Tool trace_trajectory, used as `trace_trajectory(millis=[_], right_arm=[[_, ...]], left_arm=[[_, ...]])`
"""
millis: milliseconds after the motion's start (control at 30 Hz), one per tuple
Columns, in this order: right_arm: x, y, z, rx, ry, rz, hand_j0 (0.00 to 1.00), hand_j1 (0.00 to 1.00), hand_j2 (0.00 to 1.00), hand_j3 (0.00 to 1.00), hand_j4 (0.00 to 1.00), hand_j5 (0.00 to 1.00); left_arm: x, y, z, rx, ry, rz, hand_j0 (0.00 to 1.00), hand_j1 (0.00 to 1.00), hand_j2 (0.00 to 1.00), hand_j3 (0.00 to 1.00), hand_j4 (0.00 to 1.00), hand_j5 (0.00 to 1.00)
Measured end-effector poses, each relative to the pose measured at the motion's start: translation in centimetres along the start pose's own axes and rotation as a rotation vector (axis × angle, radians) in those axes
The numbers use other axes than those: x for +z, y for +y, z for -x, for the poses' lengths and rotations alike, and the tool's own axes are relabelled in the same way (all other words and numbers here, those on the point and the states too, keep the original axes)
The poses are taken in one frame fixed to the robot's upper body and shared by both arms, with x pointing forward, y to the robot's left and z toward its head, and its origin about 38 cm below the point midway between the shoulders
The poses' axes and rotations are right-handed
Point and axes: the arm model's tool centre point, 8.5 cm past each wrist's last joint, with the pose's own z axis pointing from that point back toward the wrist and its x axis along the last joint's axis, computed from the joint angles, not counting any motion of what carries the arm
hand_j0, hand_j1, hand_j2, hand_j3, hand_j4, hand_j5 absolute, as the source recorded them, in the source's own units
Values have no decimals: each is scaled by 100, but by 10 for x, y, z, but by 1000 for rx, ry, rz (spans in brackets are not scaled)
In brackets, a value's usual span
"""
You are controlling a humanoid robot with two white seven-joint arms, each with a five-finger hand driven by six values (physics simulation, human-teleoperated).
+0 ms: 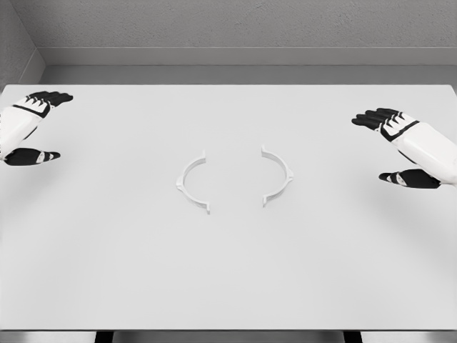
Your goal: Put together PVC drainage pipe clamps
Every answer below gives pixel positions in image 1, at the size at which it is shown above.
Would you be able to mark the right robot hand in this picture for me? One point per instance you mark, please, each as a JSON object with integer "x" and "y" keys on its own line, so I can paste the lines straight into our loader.
{"x": 421, "y": 143}

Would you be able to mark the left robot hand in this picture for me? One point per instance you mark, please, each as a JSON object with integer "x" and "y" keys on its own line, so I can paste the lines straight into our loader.
{"x": 16, "y": 125}

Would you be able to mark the white half pipe clamp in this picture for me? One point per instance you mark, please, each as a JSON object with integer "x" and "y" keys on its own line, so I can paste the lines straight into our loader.
{"x": 283, "y": 175}
{"x": 185, "y": 178}

